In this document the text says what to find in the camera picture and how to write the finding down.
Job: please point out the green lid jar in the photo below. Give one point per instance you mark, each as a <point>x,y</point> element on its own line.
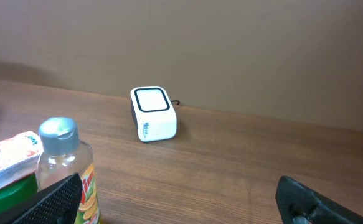
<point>18,192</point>

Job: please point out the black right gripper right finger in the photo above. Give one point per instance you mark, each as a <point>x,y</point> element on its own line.
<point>298,203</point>

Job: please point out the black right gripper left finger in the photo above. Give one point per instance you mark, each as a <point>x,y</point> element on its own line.
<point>57,203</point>

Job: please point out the yellow liquid bottle grey cap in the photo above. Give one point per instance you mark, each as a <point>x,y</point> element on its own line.
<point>65,154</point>

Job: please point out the pink tissue pack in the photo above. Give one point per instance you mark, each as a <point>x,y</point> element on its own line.
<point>19,156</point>

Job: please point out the white barcode scanner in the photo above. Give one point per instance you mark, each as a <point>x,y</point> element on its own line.
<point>153,114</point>

